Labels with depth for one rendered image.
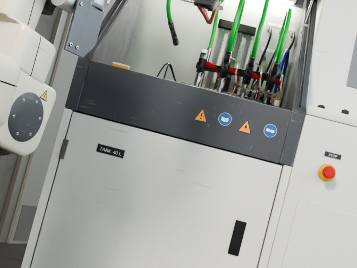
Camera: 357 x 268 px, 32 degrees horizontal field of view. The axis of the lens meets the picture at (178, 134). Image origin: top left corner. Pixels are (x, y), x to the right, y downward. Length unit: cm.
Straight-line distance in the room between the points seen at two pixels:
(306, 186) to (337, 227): 15
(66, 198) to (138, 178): 22
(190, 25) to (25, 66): 125
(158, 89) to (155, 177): 26
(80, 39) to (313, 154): 81
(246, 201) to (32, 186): 231
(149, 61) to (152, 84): 57
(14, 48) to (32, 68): 6
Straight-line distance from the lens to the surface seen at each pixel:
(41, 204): 192
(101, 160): 188
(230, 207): 185
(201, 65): 211
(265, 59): 243
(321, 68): 217
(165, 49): 244
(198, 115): 185
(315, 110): 188
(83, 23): 140
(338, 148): 188
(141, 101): 187
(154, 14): 248
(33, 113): 134
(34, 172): 394
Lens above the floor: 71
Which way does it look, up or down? 3 degrees up
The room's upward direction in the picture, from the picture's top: 15 degrees clockwise
